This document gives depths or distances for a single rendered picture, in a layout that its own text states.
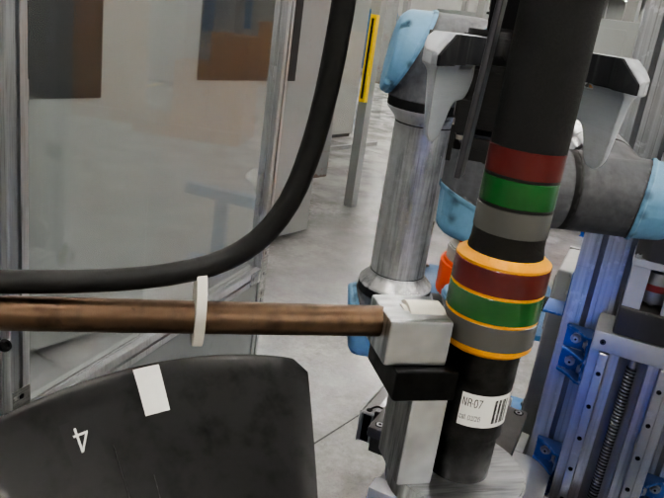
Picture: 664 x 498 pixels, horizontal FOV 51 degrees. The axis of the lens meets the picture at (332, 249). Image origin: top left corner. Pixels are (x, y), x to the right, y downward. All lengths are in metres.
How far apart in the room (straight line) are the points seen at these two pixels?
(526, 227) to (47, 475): 0.31
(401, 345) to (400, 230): 0.74
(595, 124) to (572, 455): 0.92
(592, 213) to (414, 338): 0.38
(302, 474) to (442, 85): 0.26
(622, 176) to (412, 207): 0.42
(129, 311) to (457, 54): 0.21
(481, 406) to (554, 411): 1.01
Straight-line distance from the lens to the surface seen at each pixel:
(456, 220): 0.65
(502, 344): 0.32
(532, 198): 0.31
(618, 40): 11.08
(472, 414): 0.34
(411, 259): 1.06
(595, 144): 0.41
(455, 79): 0.41
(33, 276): 0.29
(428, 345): 0.31
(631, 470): 1.27
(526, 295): 0.32
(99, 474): 0.47
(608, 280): 1.25
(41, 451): 0.47
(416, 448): 0.34
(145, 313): 0.29
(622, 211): 0.68
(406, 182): 1.02
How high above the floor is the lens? 1.67
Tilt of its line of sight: 19 degrees down
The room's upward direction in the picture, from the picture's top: 8 degrees clockwise
